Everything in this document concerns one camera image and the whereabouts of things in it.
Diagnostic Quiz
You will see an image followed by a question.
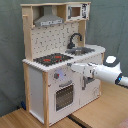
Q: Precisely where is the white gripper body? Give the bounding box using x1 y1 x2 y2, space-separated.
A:
68 63 96 78

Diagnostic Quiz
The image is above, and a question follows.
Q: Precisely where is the white oven door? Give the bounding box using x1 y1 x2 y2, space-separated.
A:
49 77 80 124

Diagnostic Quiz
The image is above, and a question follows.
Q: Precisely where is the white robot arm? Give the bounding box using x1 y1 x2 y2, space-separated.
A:
68 56 128 87

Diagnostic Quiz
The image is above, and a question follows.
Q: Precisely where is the wooden toy kitchen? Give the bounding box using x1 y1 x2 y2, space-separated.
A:
22 2 105 127

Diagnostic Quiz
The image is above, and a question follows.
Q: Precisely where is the grey toy sink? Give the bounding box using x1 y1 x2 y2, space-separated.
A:
66 47 94 56

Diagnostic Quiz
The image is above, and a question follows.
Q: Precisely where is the white cupboard door with dispenser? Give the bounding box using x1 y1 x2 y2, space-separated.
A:
79 54 103 108

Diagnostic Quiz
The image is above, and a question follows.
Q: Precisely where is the black toy faucet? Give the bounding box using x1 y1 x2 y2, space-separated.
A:
66 32 83 50

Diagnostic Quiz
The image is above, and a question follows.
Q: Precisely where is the left red oven knob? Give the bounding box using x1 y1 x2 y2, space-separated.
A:
54 73 60 79

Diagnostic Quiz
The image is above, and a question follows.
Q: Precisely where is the black toy stove top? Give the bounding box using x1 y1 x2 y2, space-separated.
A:
34 53 71 66

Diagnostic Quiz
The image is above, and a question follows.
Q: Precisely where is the toy microwave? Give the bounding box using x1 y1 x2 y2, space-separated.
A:
66 3 90 21

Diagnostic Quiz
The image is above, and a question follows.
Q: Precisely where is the grey range hood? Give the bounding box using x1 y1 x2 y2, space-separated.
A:
34 6 64 27

